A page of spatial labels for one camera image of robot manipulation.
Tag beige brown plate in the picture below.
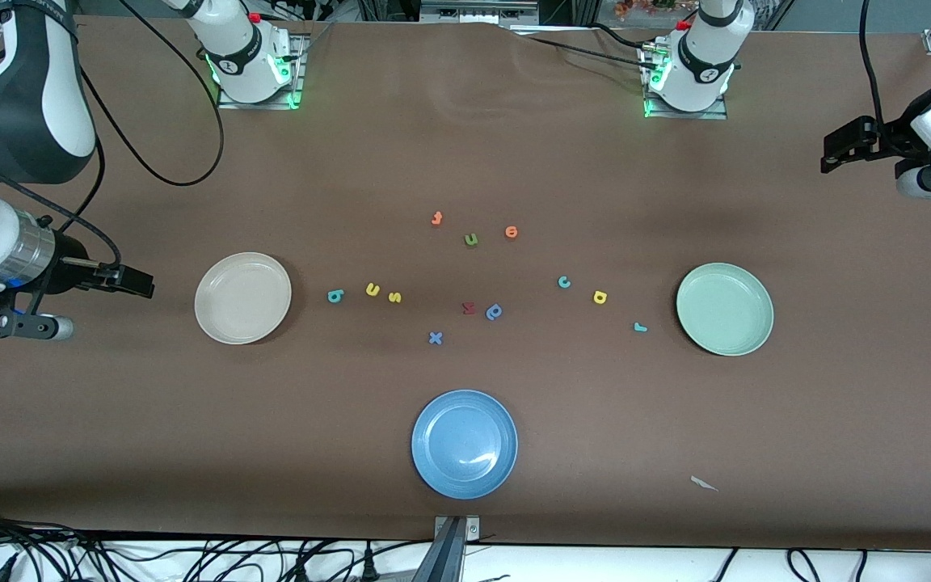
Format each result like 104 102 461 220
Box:
194 252 293 346

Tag pale green plate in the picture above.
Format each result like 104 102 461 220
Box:
676 262 775 357

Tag orange artificial flowers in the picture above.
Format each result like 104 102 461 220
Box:
615 0 678 19

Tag brown table cover sheet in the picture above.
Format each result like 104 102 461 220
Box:
0 15 931 552

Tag blue plate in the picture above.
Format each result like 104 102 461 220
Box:
411 390 519 500

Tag grey power strip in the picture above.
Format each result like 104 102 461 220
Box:
419 0 540 24

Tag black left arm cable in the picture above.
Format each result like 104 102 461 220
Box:
857 0 891 134

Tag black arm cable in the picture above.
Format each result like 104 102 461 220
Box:
0 0 225 268
857 0 891 134

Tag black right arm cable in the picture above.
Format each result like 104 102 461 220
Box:
0 0 225 268

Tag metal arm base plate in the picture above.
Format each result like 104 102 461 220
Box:
642 40 729 121
217 34 305 111

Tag black floor cable bundle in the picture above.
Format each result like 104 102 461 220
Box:
0 505 434 582

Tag black base power cable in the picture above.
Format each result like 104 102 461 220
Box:
510 23 664 78

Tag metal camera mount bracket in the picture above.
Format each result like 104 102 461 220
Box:
413 515 481 582

